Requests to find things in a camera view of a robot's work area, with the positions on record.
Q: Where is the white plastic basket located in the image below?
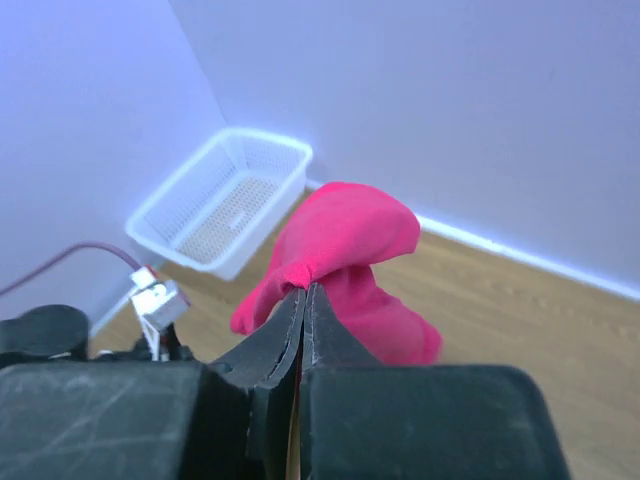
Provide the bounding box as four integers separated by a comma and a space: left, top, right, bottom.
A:
125, 127, 313, 281

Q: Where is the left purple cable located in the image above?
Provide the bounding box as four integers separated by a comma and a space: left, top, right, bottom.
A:
0, 241, 144, 296

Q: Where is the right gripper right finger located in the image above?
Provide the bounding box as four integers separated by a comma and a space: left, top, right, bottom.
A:
299, 285, 570, 479

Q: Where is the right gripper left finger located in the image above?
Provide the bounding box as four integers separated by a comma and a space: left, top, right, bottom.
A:
209, 289, 306, 479

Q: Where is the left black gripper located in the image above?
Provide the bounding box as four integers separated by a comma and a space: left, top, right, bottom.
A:
1, 305, 90, 368

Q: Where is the pink t shirt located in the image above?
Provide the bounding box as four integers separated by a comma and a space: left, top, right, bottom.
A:
230, 182, 442, 365

